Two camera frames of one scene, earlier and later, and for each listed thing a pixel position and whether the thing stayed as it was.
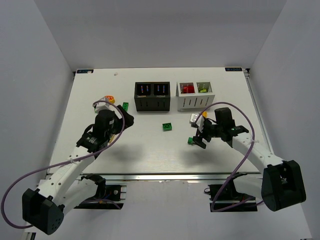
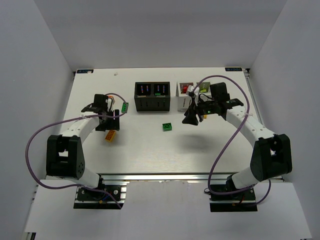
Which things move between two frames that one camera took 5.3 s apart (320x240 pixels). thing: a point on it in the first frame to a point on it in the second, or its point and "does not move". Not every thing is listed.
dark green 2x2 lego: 167,126 does not move
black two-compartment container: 151,96 does not move
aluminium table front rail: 195,176 does not move
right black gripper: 204,132 to 197,110
